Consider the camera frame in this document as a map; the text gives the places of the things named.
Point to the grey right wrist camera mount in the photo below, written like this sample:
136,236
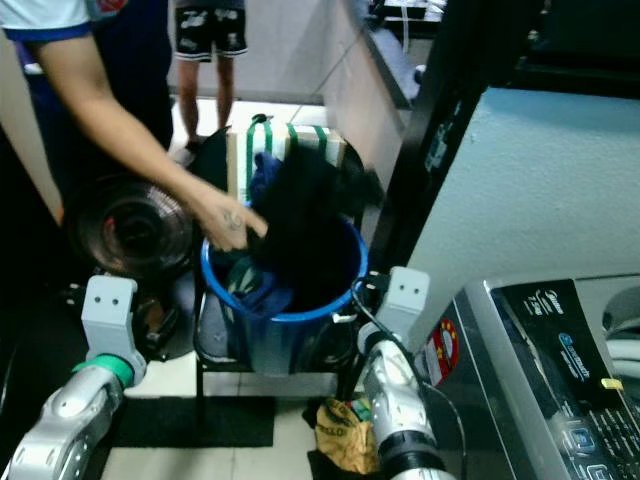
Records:
407,295

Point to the black washer control panel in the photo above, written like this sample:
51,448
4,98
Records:
570,360

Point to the royal blue garment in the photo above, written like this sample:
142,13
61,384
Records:
265,175

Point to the yellow crumpled bag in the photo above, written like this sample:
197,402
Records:
345,435

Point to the grey washing machine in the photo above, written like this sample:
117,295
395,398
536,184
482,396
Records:
480,400

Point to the blue plastic bucket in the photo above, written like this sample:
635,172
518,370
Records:
275,340

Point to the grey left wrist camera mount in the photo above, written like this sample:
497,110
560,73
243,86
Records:
110,305

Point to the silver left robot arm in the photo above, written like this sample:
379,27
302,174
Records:
65,420

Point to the black door frame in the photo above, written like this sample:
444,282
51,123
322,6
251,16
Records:
430,130

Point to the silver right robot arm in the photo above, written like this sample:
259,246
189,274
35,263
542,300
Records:
395,400

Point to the black round fan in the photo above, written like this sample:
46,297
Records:
135,228

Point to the red round washer sticker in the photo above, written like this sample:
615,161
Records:
442,350

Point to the person with tattooed hand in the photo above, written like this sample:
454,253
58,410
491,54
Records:
40,12

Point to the person's right forearm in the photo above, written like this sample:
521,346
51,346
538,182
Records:
150,160

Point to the black garment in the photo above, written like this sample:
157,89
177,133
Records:
315,210

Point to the person in black shorts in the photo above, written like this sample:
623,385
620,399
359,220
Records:
210,30

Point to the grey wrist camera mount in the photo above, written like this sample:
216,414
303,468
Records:
110,305
407,295

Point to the black chair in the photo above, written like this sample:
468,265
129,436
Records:
205,150

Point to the dark blue garment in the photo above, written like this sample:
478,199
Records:
270,292

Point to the black floor mat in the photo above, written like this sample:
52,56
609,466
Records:
190,420

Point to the person's right hand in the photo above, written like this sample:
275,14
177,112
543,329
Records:
230,222

